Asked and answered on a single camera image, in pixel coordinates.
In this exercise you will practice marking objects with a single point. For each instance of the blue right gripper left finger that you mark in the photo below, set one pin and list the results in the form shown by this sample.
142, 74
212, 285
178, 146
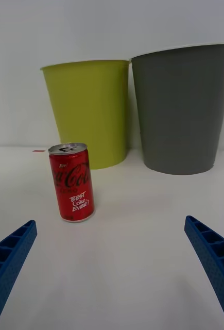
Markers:
7, 260

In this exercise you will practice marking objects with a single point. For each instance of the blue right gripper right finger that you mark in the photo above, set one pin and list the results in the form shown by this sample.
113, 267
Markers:
217, 257

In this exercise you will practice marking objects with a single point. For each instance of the red drink can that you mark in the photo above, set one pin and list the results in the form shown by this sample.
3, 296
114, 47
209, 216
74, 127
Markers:
71, 183

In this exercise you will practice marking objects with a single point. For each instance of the grey plastic bin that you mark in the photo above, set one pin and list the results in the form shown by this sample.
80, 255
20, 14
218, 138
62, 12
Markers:
182, 111

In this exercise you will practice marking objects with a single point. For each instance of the yellow-green plastic bin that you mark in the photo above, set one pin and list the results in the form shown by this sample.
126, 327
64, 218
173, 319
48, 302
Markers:
89, 111

